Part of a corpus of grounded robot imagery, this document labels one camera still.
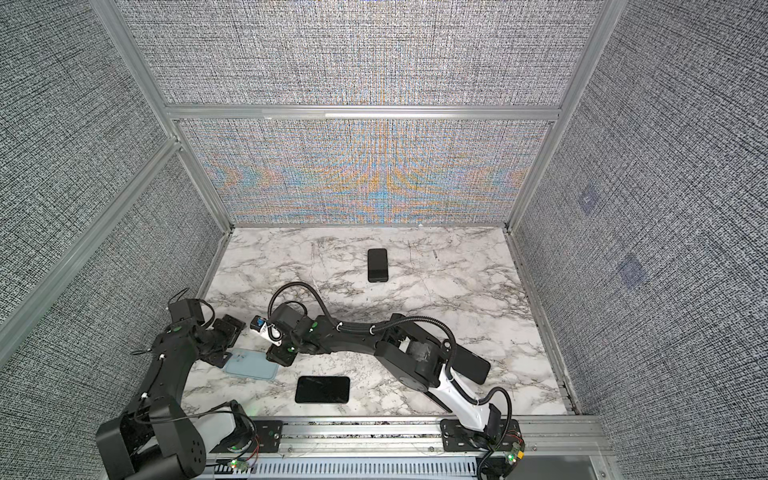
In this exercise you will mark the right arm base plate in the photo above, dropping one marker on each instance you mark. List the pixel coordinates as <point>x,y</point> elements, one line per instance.
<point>457,438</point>

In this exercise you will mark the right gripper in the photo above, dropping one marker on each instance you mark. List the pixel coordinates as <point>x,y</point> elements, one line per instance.
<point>275,355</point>

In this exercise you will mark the black smartphone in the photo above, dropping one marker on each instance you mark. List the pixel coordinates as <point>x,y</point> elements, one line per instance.
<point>322,390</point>

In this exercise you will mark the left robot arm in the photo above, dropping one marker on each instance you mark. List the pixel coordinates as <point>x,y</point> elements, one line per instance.
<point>153,438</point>

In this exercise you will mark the black phone case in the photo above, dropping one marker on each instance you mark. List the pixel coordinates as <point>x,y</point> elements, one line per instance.
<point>471,366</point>
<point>377,265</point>

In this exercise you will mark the aluminium front rail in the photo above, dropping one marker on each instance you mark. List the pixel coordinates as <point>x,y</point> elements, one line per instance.
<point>411,447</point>

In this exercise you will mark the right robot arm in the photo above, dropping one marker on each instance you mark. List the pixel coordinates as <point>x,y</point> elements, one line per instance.
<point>415,357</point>

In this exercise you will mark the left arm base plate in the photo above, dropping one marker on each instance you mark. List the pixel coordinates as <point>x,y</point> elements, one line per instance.
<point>266,434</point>

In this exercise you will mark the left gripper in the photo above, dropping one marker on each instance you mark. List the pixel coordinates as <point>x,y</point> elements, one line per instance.
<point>232,326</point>

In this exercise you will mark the light blue phone case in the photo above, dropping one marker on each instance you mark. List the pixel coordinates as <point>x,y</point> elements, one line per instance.
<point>251,364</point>

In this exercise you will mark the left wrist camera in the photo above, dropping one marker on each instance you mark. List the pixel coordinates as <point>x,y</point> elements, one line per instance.
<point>186,309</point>

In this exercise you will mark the aluminium frame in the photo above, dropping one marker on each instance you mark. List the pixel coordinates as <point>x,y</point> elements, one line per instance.
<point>229,146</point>

